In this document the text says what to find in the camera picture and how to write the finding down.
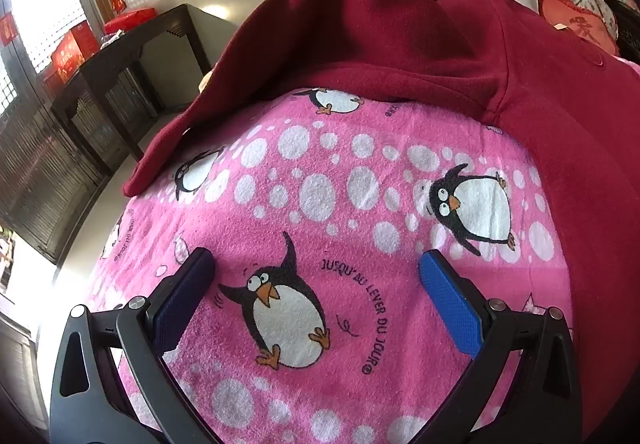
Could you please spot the flat red gift box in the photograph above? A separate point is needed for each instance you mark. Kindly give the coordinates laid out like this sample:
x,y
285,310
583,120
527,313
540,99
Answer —
x,y
130,18

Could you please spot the pink penguin print blanket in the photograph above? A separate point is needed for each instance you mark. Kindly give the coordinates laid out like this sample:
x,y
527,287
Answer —
x,y
325,184

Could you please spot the dark wooden lattice door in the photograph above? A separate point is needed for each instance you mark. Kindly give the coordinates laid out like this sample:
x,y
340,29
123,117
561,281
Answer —
x,y
45,149

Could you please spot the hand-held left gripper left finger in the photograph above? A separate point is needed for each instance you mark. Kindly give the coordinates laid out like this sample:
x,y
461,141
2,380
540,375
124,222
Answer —
x,y
182,304

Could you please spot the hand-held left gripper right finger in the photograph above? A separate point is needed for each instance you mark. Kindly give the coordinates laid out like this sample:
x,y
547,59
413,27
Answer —
x,y
447,304

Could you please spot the large red gift box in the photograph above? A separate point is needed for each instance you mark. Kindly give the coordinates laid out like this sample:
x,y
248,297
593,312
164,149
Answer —
x,y
70,54

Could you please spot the dark wooden console table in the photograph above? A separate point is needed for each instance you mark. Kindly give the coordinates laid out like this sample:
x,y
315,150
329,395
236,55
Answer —
x,y
125,54

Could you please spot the red heart cushion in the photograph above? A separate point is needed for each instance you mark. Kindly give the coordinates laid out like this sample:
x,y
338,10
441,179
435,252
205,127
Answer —
x,y
575,17

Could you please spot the dark red fleece garment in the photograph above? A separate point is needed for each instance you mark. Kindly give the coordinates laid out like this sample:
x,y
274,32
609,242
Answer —
x,y
400,34

